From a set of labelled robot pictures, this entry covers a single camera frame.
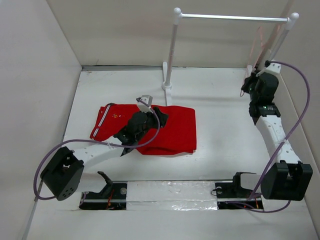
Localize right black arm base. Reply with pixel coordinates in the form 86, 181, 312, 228
210, 172, 264, 210

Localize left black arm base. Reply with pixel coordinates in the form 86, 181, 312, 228
79, 171, 128, 211

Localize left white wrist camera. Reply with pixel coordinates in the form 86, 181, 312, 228
136, 95, 153, 113

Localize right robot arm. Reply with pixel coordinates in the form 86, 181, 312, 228
241, 73, 313, 201

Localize white clothes rack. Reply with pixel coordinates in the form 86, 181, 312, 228
162, 7, 300, 106

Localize pink wire hanger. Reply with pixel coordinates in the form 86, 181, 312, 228
242, 25, 268, 85

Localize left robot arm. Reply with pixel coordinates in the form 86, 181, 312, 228
33, 106, 169, 201

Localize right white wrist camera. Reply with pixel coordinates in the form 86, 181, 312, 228
256, 60, 282, 77

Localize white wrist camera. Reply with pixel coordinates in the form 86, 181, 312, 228
256, 60, 282, 77
136, 95, 153, 113

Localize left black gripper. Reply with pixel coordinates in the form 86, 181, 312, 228
135, 107, 168, 142

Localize red trousers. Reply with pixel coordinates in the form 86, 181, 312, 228
89, 102, 197, 156

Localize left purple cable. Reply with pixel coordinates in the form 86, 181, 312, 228
34, 98, 161, 201

